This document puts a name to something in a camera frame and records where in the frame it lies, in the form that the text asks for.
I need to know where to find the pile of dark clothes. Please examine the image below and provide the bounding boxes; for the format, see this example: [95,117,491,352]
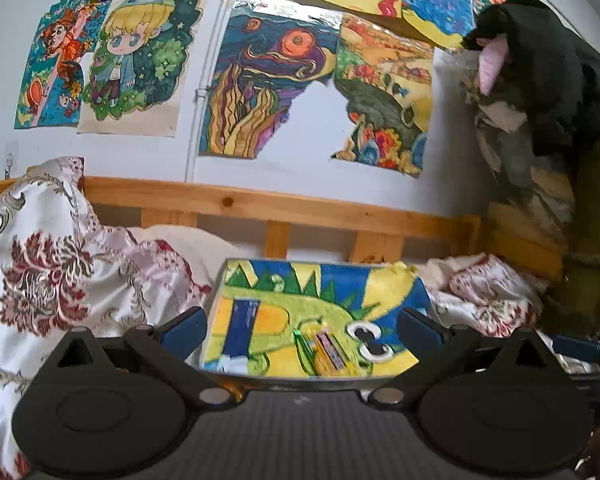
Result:
[462,0,600,162]

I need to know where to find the clear plastic bag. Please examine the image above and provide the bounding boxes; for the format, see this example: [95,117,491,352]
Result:
[439,49,481,103]

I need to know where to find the swirly sky painting poster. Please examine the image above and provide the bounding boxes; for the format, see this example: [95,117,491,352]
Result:
[198,0,344,160]

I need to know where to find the wooden bed headboard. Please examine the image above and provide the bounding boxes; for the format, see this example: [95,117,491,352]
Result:
[0,175,483,264]

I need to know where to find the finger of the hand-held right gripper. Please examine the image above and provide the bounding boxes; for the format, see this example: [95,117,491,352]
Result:
[552,335,600,364]

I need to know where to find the pink cloth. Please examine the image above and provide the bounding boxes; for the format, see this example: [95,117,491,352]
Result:
[472,35,512,97]

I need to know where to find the floral satin quilt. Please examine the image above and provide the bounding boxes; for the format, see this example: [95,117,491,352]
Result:
[0,156,214,480]

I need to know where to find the wooden side rail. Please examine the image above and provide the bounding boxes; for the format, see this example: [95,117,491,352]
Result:
[487,200,567,282]

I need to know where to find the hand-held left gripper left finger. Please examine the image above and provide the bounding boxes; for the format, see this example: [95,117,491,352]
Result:
[54,306,234,410]

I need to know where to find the landscape mushroom painting poster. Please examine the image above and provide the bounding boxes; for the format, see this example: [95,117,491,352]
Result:
[330,12,435,179]

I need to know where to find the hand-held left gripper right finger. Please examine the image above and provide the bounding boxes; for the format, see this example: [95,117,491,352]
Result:
[368,308,552,409]

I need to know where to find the blue snack packet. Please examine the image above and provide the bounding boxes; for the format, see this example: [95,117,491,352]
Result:
[225,297,262,356]

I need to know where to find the yellow pink snack packet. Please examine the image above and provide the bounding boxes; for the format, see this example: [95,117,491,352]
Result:
[299,324,355,377]

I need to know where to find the colourful painted tray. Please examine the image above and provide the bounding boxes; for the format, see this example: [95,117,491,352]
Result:
[200,260,430,378]

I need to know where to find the white wall pipe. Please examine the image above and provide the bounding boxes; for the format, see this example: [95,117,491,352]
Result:
[185,0,234,184]

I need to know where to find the orange-haired girl poster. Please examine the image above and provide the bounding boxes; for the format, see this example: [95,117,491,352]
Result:
[14,0,107,131]

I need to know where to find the blonde cartoon character poster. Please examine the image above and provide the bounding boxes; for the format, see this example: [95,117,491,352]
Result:
[77,0,204,138]

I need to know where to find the pile of mixed cloths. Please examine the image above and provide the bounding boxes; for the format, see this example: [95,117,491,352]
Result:
[472,95,578,261]

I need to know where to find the crumpled floral cloth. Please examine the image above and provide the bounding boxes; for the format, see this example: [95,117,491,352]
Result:
[424,253,550,339]

